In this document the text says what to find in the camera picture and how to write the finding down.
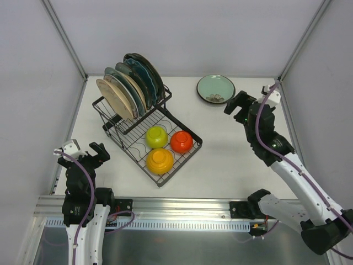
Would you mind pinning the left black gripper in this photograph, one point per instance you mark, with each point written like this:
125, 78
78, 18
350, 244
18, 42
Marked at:
86, 159

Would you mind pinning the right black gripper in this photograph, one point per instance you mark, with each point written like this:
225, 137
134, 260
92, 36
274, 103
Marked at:
243, 107

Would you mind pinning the mint green flower plate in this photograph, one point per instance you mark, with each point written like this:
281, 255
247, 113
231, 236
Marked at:
215, 89

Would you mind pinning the cream bird plate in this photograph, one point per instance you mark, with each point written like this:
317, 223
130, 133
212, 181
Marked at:
116, 99
122, 82

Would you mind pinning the grey blue plate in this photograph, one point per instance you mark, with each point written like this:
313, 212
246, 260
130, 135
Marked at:
110, 70

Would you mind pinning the grey deer plate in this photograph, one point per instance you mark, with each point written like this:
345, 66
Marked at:
159, 82

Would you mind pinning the black striped cream plate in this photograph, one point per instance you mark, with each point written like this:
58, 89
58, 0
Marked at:
130, 55

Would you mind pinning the dark blue speckled plate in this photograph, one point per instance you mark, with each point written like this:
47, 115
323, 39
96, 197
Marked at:
128, 70

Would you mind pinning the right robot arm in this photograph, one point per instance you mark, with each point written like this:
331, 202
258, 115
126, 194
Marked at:
321, 222

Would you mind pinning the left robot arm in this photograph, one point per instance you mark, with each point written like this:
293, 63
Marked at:
86, 207

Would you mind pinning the green bowl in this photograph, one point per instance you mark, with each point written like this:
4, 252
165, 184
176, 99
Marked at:
156, 137

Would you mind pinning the yellow ribbed bowl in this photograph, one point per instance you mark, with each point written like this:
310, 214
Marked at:
159, 161

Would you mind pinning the orange bowl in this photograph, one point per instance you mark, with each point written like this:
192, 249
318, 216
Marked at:
181, 142

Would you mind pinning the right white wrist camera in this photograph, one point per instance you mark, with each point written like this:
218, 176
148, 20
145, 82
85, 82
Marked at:
270, 98

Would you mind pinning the black wire dish rack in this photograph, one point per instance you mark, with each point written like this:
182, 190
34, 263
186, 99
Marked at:
130, 135

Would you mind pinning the white slotted cable duct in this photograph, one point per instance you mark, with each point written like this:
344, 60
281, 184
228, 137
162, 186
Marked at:
167, 225

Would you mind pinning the aluminium mounting rail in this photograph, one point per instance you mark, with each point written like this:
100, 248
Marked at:
154, 208

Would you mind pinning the right aluminium frame post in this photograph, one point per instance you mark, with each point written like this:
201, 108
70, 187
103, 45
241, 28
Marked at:
320, 12

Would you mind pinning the aluminium frame post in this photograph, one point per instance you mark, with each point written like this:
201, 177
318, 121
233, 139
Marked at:
320, 12
64, 37

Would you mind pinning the left aluminium frame post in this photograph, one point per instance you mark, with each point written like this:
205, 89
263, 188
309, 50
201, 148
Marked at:
64, 37

